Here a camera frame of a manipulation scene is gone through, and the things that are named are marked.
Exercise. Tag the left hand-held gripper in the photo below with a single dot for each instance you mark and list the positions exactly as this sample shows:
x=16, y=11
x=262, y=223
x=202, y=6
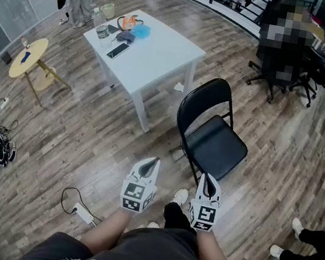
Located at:
x=138, y=195

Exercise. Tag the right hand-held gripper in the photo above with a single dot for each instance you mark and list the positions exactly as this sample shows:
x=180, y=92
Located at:
x=204, y=216

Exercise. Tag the black folding chair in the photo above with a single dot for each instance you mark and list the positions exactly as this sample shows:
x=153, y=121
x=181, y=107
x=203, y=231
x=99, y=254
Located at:
x=215, y=146

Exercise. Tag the person's left forearm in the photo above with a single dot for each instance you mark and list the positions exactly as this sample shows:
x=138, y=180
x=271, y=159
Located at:
x=107, y=228

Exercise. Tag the person's right forearm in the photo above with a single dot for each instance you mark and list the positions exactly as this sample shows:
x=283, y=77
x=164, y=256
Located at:
x=209, y=253

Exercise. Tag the black office chair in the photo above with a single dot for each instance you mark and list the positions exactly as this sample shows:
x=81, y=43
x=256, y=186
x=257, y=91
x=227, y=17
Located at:
x=275, y=53

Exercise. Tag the person's white shoe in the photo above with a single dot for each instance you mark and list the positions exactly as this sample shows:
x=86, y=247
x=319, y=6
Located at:
x=181, y=195
x=153, y=225

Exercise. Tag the person's black trousers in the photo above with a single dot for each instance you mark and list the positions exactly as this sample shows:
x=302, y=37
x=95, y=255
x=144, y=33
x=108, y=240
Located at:
x=179, y=219

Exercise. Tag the white power strip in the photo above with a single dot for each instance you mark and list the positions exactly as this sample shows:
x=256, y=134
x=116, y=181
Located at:
x=2, y=103
x=84, y=212

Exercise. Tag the white paper scrap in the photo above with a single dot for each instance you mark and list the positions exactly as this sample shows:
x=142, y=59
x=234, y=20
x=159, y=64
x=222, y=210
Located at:
x=179, y=87

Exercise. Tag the white square table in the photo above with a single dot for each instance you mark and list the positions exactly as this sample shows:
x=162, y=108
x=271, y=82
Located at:
x=153, y=59

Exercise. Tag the black smartphone silver edge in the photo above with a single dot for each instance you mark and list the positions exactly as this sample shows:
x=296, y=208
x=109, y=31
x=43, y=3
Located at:
x=118, y=50

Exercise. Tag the grey cloth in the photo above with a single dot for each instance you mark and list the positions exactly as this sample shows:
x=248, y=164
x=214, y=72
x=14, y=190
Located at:
x=125, y=37

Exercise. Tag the clear green-label water bottle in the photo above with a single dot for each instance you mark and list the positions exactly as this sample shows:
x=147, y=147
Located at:
x=100, y=29

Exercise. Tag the orange and white bag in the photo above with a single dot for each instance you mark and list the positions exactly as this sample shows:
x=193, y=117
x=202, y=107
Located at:
x=128, y=22

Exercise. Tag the round wooden side table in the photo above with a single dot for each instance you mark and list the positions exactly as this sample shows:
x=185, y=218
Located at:
x=29, y=56

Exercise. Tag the pale waste bin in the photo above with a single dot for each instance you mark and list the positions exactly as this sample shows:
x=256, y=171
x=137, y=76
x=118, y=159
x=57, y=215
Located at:
x=107, y=10

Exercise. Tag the small blue object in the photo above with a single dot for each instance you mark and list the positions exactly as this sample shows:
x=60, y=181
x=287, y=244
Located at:
x=25, y=58

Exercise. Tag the small clear bottle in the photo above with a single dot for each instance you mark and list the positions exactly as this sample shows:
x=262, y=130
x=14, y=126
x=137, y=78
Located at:
x=25, y=41

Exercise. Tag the small black box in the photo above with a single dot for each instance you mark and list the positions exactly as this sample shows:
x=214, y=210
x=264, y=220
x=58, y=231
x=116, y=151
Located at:
x=7, y=57

